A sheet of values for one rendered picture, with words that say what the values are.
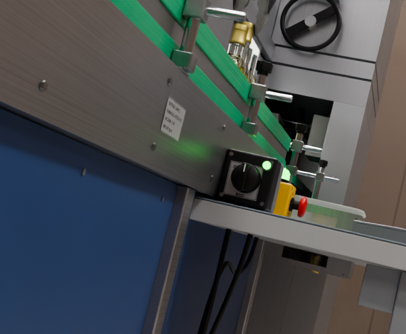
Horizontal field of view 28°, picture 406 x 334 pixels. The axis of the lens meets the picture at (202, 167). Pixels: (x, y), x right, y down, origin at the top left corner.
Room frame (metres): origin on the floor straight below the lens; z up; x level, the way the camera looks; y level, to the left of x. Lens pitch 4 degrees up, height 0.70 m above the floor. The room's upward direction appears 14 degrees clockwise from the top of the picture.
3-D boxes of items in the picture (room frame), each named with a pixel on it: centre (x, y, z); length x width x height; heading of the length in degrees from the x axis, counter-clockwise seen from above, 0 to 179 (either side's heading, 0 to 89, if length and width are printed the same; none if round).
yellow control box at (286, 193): (1.56, -0.15, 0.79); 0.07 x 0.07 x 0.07; 76
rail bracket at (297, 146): (2.00, -0.19, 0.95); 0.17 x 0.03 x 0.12; 76
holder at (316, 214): (2.09, -0.28, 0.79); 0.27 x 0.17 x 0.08; 76
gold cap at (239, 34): (1.80, -0.01, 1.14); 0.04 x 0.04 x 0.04
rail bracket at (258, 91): (1.40, -0.08, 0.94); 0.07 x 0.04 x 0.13; 76
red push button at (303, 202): (1.55, -0.19, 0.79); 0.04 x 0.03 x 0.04; 166
